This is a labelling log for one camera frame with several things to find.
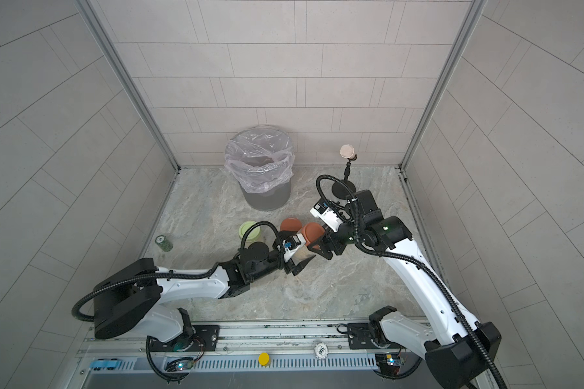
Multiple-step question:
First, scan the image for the small green can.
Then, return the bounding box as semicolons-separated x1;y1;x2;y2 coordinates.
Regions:
155;235;174;252

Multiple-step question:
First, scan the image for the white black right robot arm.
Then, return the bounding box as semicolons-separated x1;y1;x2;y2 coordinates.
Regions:
309;190;507;388

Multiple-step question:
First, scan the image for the left circuit board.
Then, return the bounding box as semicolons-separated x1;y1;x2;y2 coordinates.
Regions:
165;357;199;374

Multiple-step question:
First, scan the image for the aluminium corner profile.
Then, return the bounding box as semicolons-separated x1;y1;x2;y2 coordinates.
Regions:
399;0;486;172
75;0;181;174

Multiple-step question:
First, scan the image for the yellow round button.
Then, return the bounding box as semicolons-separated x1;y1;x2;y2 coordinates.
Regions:
258;353;271;366

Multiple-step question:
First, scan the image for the red jar lid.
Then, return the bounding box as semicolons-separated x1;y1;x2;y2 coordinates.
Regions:
300;222;325;246

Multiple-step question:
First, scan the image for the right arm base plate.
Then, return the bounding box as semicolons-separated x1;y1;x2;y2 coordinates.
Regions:
337;323;398;350

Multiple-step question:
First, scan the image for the aluminium corner profile right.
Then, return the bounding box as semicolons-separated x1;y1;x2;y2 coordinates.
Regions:
399;0;486;172

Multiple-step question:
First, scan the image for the red lidded rice jar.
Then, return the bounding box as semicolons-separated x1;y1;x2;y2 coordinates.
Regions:
280;217;303;233

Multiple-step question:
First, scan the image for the circuit board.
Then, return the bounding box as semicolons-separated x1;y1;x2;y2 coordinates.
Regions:
374;353;407;380
165;357;199;374

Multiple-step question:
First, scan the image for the black microphone stand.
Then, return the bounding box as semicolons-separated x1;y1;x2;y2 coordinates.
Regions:
332;159;356;200

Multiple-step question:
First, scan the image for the green lidded rice jar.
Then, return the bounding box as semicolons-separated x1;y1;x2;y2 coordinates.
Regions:
237;220;264;244

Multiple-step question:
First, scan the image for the aluminium rail frame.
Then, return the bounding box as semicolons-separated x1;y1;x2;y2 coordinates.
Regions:
76;320;425;383

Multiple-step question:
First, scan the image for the right circuit board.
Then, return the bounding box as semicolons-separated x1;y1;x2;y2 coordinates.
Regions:
374;353;407;380

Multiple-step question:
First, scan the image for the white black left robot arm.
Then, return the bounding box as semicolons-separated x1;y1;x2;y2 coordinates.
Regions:
92;231;309;343

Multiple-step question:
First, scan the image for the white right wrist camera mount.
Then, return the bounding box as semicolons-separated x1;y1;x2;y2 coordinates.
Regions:
310;200;343;233

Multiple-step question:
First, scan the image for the aluminium corner profile left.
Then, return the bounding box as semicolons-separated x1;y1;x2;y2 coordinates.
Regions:
75;0;181;174

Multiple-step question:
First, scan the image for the metal mesh waste bin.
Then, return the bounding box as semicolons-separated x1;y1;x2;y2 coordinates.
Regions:
235;125;293;212

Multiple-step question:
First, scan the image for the black right corrugated cable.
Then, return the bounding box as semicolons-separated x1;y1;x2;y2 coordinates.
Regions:
315;174;509;389

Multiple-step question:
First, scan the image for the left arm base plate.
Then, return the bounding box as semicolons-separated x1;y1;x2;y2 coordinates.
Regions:
149;324;221;353

